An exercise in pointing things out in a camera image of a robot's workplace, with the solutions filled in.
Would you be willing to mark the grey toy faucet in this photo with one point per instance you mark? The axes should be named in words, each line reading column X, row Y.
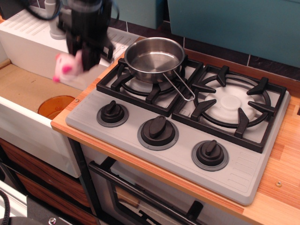
column 50, row 7

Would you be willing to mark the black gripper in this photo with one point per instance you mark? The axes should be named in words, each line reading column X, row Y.
column 87, row 31

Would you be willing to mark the pink stuffed pig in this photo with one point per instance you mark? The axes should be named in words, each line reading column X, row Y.
column 68, row 66

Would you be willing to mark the black right burner grate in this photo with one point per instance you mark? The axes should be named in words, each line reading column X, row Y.
column 237, row 108

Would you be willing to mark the black left burner grate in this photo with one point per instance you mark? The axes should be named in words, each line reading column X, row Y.
column 159, row 98

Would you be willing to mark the black left stove knob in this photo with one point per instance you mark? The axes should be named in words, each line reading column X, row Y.
column 112, row 115

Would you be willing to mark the grey toy stove top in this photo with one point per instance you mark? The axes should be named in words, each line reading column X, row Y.
column 238, row 181

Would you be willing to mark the orange plastic plate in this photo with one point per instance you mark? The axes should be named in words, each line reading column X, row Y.
column 54, row 106

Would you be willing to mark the oven door with black handle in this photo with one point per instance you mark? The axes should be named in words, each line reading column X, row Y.
column 135, row 198

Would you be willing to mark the stainless steel pan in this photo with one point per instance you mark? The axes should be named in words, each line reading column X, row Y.
column 156, row 60

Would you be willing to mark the white toy sink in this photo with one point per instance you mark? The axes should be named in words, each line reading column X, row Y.
column 26, row 82

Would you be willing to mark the black right stove knob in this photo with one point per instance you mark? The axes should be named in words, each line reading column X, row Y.
column 210, row 155

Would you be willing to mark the wooden drawer cabinet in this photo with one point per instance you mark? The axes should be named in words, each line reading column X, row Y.
column 51, row 187

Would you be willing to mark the black middle stove knob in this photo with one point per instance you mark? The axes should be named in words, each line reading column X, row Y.
column 158, row 134

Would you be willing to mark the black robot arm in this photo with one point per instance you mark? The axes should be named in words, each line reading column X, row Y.
column 83, row 5

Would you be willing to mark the black stove knob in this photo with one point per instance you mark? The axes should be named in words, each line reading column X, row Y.
column 112, row 115
column 158, row 134
column 210, row 155

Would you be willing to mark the black burner grate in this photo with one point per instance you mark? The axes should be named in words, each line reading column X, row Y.
column 159, row 98
column 237, row 108

